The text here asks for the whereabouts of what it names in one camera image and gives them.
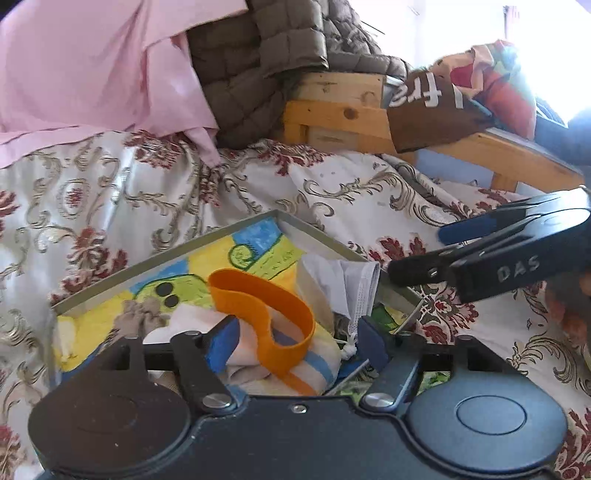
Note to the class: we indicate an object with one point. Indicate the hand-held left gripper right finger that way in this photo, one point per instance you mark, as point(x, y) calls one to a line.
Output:
point(374, 346)

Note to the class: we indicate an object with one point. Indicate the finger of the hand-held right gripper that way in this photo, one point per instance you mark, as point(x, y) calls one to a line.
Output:
point(466, 230)
point(420, 270)

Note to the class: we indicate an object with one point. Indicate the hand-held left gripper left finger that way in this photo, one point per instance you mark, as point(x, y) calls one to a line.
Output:
point(221, 344)

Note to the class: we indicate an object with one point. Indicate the orange heart-shaped band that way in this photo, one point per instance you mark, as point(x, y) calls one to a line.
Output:
point(263, 304)

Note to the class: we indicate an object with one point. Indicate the grey tray with colourful drawing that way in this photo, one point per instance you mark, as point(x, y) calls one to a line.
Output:
point(194, 272)

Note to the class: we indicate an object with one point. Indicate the person's right hand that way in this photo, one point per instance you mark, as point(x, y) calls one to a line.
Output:
point(577, 325)

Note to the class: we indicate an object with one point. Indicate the striped white cloth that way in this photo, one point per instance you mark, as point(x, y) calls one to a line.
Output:
point(318, 364)

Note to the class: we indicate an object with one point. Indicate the crumpled beige cloth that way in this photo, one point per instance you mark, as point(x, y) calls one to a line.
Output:
point(141, 316)

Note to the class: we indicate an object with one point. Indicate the brown lettered cloth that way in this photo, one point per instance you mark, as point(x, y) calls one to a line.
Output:
point(434, 120)

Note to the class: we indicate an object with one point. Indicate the dark blue garment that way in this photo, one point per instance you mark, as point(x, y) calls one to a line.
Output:
point(563, 134)

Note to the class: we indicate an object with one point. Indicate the colourful printed cloth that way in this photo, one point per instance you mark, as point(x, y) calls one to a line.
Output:
point(498, 83)

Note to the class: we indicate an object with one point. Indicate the floral patterned bedspread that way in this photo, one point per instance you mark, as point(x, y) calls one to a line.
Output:
point(138, 194)

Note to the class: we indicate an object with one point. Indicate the brown quilted jacket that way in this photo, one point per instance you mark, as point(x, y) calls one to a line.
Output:
point(258, 60)

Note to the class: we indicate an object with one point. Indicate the pink bed sheet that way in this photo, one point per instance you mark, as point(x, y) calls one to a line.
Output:
point(92, 60)

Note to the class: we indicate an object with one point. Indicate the wooden bed frame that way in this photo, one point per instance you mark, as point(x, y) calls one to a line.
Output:
point(337, 115)

